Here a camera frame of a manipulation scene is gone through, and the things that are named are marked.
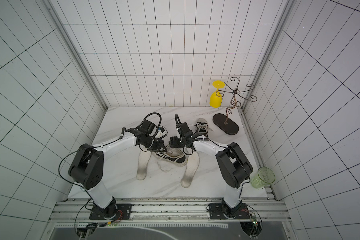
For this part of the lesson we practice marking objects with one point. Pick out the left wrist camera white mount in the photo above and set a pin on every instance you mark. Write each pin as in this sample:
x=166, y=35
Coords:
x=162, y=133

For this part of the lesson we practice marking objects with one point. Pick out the white insole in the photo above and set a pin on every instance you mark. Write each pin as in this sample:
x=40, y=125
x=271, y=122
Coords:
x=144, y=158
x=191, y=168

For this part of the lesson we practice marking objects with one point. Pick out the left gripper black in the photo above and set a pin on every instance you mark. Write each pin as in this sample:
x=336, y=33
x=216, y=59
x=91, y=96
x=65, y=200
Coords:
x=160, y=144

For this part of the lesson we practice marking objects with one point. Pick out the aluminium rail frame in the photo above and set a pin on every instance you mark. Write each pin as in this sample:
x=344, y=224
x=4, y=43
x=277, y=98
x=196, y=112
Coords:
x=155, y=213

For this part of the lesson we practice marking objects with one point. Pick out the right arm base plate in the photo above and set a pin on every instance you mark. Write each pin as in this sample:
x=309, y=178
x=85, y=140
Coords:
x=224, y=212

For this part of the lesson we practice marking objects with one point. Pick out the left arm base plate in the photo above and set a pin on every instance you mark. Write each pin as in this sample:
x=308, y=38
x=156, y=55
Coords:
x=114, y=212

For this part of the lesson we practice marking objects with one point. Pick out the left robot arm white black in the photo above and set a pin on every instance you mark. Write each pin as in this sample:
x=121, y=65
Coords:
x=87, y=167

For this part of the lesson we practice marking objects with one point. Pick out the green plastic cup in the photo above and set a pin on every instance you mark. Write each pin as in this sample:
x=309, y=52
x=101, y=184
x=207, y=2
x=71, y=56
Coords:
x=262, y=177

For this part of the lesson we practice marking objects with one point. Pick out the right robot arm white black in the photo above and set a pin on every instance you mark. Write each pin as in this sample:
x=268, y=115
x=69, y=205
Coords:
x=233, y=163

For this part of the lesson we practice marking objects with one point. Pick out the black white sneaker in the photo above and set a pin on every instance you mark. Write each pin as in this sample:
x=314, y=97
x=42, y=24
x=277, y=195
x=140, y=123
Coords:
x=202, y=127
x=174, y=156

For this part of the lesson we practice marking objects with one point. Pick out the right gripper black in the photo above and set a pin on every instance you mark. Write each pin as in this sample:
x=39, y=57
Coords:
x=174, y=142

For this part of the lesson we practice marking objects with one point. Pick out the yellow plastic wine glass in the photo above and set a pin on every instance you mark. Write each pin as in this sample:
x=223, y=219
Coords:
x=216, y=98

